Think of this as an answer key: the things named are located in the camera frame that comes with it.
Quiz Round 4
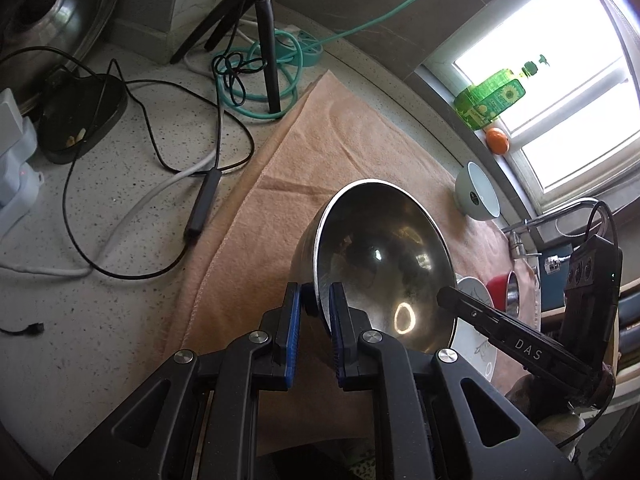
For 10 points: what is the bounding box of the large steel bowl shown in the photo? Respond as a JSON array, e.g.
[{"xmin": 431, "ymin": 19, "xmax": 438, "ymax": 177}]
[{"xmin": 298, "ymin": 179, "xmax": 458, "ymax": 367}]

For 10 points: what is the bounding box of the white plug adapter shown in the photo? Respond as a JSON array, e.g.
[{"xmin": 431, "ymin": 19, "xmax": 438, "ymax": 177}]
[{"xmin": 0, "ymin": 120, "xmax": 38, "ymax": 161}]

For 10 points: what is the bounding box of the dark blue box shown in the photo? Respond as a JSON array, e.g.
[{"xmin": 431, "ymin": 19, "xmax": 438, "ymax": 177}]
[{"xmin": 537, "ymin": 242, "xmax": 576, "ymax": 311}]

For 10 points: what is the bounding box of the black oval tray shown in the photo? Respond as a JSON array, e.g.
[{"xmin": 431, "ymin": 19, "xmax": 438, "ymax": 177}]
[{"xmin": 37, "ymin": 65, "xmax": 128, "ymax": 166}]

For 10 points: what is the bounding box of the orange fruit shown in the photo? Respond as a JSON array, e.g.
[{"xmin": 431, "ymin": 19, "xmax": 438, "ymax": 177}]
[{"xmin": 485, "ymin": 127, "xmax": 511, "ymax": 155}]

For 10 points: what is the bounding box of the thin black cable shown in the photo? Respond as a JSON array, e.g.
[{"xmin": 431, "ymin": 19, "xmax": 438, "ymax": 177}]
[{"xmin": 107, "ymin": 57, "xmax": 256, "ymax": 171}]

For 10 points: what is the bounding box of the large steel wok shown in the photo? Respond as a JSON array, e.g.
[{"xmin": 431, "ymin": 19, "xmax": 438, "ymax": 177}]
[{"xmin": 0, "ymin": 0, "xmax": 130, "ymax": 111}]

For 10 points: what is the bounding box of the green dish soap bottle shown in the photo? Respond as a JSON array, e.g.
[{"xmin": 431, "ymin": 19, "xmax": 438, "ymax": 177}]
[{"xmin": 454, "ymin": 54, "xmax": 551, "ymax": 131}]

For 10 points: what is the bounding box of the person's right hand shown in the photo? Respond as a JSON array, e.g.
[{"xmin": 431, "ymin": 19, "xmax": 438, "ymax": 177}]
[{"xmin": 505, "ymin": 375, "xmax": 588, "ymax": 461}]

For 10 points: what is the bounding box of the red steel-lined bowl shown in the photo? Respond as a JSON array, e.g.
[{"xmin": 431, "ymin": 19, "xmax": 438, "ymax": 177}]
[{"xmin": 484, "ymin": 270, "xmax": 523, "ymax": 318}]

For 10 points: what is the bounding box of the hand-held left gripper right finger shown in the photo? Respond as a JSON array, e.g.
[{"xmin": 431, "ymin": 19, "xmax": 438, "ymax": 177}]
[{"xmin": 327, "ymin": 281, "xmax": 583, "ymax": 480}]

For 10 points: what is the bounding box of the white power strip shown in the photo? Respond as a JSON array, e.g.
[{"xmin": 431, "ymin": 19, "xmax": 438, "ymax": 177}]
[{"xmin": 0, "ymin": 157, "xmax": 43, "ymax": 233}]

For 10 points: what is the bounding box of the white charger cube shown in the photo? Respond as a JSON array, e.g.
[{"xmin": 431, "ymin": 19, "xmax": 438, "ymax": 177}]
[{"xmin": 0, "ymin": 87, "xmax": 23, "ymax": 133}]

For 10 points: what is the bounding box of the black cable with plug end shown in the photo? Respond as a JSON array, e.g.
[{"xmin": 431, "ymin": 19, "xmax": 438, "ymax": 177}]
[{"xmin": 0, "ymin": 322, "xmax": 45, "ymax": 336}]

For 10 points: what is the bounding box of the steel faucet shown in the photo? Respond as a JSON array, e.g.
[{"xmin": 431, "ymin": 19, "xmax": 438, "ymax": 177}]
[{"xmin": 501, "ymin": 198, "xmax": 601, "ymax": 261}]

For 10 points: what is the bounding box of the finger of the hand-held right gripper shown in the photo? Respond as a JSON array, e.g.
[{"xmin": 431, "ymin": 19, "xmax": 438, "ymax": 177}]
[{"xmin": 436, "ymin": 285, "xmax": 506, "ymax": 342}]

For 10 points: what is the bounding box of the pale green bowl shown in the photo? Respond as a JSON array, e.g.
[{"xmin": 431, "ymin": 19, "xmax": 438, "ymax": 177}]
[{"xmin": 454, "ymin": 161, "xmax": 501, "ymax": 222}]

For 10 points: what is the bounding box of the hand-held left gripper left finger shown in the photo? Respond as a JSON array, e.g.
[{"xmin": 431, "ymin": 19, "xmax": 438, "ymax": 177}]
[{"xmin": 52, "ymin": 282, "xmax": 303, "ymax": 480}]

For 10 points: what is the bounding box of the teal extension cord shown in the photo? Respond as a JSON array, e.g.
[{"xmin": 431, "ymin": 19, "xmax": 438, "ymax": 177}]
[{"xmin": 211, "ymin": 0, "xmax": 468, "ymax": 121}]

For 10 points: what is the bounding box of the window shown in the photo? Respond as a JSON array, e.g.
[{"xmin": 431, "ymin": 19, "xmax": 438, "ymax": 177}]
[{"xmin": 415, "ymin": 0, "xmax": 640, "ymax": 216}]

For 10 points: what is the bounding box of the white plate with leaf print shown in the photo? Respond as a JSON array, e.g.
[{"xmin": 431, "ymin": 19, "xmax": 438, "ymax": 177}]
[{"xmin": 452, "ymin": 276, "xmax": 498, "ymax": 386}]

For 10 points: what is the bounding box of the peach towel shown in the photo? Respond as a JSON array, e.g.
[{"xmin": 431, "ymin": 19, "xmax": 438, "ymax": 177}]
[{"xmin": 165, "ymin": 70, "xmax": 543, "ymax": 456}]

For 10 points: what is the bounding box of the black tripod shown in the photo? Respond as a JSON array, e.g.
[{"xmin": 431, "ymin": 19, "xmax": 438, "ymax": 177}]
[{"xmin": 170, "ymin": 0, "xmax": 293, "ymax": 114}]

